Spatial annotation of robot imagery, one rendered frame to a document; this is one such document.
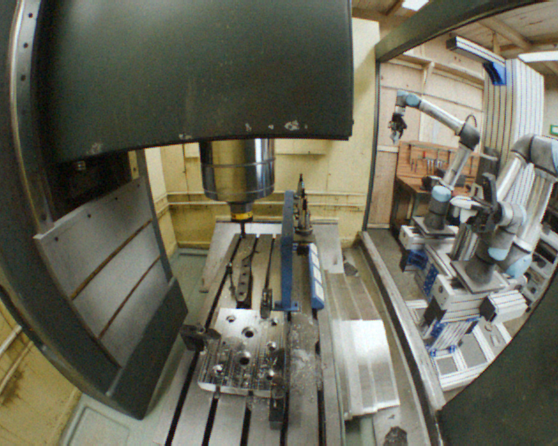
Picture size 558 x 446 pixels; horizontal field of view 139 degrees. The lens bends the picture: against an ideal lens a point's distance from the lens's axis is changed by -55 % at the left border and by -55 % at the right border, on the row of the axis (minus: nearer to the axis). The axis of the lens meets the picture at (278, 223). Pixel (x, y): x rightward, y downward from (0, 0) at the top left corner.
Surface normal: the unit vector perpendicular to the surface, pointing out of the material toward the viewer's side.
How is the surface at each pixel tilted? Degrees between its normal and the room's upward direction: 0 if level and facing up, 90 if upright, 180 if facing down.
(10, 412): 90
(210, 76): 90
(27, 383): 90
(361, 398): 8
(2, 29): 90
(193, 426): 0
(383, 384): 8
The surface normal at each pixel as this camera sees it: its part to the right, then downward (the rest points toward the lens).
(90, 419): -0.01, -0.90
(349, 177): -0.06, 0.44
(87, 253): 1.00, 0.03
